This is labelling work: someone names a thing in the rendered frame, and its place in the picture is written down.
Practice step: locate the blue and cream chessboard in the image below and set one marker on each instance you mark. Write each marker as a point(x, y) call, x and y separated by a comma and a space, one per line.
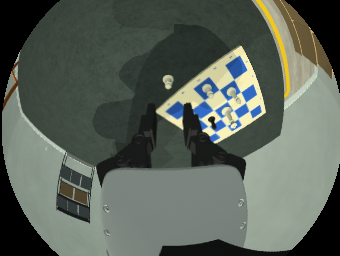
point(231, 70)

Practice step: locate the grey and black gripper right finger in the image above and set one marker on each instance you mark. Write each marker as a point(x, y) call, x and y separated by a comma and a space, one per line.
point(207, 152)

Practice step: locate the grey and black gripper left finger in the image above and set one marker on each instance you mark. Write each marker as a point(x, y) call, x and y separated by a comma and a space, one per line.
point(142, 144)

